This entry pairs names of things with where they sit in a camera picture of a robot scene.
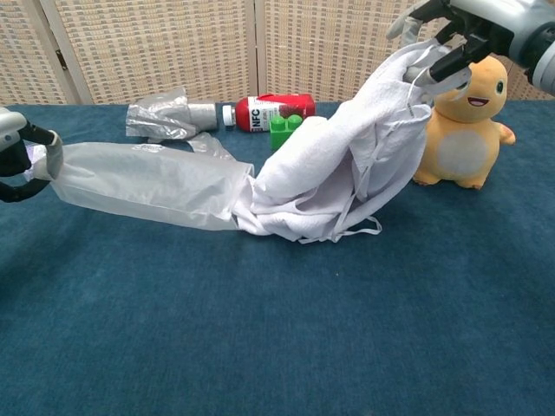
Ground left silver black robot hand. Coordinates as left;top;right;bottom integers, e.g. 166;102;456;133
0;106;64;204

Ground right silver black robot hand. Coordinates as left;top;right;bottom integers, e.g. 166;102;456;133
387;0;543;84

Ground clear plastic bag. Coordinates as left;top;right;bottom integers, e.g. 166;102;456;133
49;132;257;232

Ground white clothes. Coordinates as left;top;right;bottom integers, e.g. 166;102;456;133
236;42;472;244

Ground grey garbage bag roll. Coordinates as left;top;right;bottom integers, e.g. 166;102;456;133
125;86;238;161

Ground yellow plush toy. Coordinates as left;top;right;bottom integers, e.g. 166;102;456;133
411;54;518;190

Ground woven folding screen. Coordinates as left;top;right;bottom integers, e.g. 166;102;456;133
0;0;555;106

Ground red juice bottle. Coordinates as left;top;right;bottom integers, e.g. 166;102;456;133
222;93;317;133

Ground green building block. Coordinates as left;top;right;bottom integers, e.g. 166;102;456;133
269;113;304;152

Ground blue felt table cover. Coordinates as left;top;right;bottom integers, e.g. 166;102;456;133
0;99;555;416

